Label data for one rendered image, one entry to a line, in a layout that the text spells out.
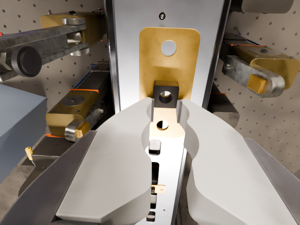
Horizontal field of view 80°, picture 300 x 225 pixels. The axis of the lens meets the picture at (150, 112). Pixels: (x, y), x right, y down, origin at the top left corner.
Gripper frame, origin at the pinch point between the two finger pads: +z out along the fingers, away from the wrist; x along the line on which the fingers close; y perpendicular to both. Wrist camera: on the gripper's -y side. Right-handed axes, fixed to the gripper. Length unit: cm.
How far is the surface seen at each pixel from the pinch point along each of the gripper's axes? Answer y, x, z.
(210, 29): -1.2, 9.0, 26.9
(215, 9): -4.4, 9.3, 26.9
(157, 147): 30.1, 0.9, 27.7
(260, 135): 46, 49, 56
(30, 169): 30.9, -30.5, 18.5
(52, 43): -0.2, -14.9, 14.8
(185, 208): 76, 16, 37
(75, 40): 0.4, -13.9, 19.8
